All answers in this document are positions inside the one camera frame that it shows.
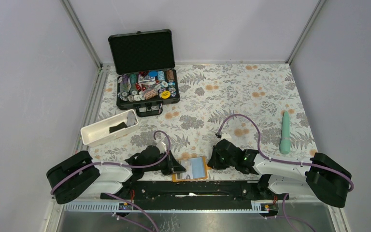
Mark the yellow round chip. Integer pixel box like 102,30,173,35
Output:
159,90,171,99

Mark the floral patterned table mat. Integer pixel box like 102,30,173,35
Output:
86,63,328,182

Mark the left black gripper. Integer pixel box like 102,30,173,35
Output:
143,149,186,175

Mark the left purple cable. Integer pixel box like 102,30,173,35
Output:
50,130,171,196

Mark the purple cable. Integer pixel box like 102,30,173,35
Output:
50,130,171,196
215,114,355,193

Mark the orange leather card holder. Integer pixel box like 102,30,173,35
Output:
172,156,208,182

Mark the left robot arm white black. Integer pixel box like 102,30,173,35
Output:
46,145,186,204

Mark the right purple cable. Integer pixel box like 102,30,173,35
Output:
215,114,355,193

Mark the light blue card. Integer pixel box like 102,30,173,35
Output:
190,157,207,179

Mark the white rectangular plastic tray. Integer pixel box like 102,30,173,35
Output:
80,109,139,147

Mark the grey slotted cable duct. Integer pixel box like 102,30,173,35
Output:
64,201,268,214

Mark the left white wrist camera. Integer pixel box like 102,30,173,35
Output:
156,141,167,154

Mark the small black item in tray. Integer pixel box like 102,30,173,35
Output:
109,122,128,133

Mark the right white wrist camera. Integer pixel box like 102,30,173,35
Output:
215,132,232,141

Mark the mint green wand massager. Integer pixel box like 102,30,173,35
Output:
279,111,291,154

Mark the blue round chip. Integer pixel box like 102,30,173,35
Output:
148,71,158,78

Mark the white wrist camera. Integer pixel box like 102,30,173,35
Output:
156,141,167,154
215,132,232,141

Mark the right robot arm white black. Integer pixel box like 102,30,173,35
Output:
208,139,352,208

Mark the black poker chip case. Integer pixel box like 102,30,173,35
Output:
108,29,180,117

